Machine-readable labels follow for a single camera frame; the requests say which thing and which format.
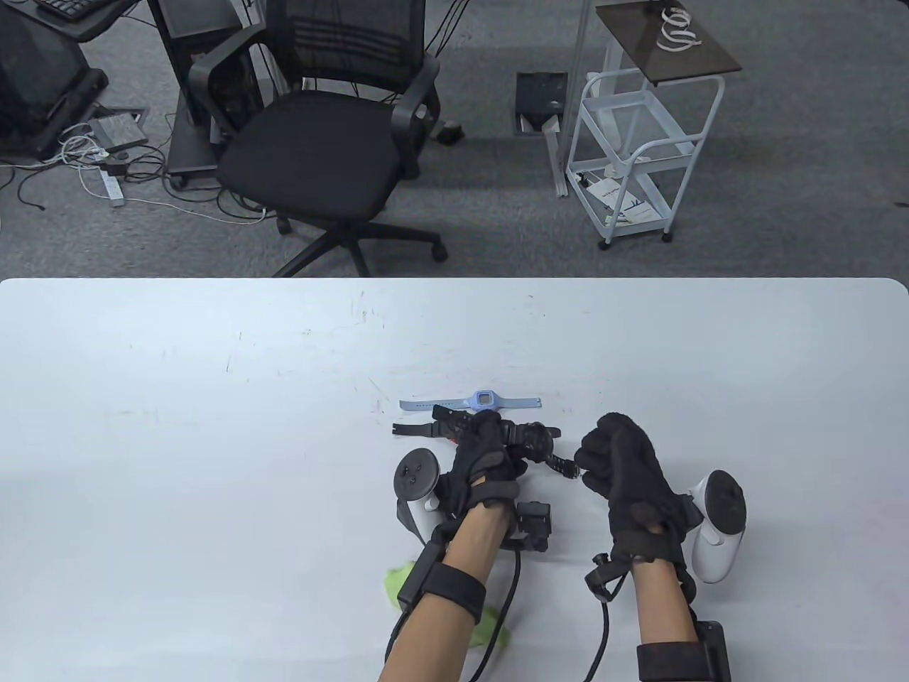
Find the person's right hand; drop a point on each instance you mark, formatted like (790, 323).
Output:
(632, 483)

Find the person's left hand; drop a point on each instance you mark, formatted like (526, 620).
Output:
(483, 462)

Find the light blue watch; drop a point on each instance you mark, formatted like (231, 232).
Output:
(484, 401)

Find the grey white hand controller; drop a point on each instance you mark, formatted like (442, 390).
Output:
(415, 474)
(721, 526)

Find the black red watch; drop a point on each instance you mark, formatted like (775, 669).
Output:
(412, 429)

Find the green microfibre cloth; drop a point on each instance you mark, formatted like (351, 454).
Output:
(398, 584)

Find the person's right forearm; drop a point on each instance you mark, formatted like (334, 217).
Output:
(664, 604)

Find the person's left forearm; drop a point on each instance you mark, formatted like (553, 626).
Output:
(440, 611)

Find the white paper sheet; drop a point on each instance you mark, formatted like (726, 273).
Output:
(618, 202)

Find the black floor adapter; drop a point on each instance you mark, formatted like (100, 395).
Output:
(450, 133)

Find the black mesh office chair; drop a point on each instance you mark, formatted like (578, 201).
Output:
(312, 149)

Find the white rolling cart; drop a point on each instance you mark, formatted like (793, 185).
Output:
(618, 117)
(682, 64)

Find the open black floor box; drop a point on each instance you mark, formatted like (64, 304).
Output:
(540, 92)

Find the black rolling computer stand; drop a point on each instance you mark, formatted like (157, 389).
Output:
(184, 149)

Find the white power strip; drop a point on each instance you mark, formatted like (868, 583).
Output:
(112, 188)

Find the grey floor plate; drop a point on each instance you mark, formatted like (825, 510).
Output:
(117, 128)

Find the black desk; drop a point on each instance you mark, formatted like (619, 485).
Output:
(92, 25)

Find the black machine base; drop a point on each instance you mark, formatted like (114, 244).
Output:
(28, 71)

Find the black keyboard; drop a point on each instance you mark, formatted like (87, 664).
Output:
(67, 7)

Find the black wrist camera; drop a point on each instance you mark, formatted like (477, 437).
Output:
(603, 579)
(534, 526)

